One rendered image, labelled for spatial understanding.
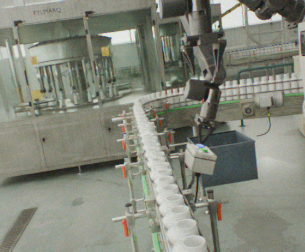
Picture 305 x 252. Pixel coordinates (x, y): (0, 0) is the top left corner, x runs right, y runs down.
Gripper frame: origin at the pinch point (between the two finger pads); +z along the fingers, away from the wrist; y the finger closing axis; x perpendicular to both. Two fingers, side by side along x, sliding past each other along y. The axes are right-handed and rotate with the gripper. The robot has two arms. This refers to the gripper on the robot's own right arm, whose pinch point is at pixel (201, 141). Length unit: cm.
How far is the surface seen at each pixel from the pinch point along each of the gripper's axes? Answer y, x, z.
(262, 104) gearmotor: -151, 86, -13
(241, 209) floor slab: -169, 99, 84
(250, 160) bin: -54, 44, 15
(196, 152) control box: 9.4, -3.5, 2.4
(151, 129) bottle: -14.3, -17.2, 1.2
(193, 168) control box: 9.6, -3.6, 7.9
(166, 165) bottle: 29.2, -16.8, 3.3
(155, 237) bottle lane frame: 38.1, -17.1, 20.4
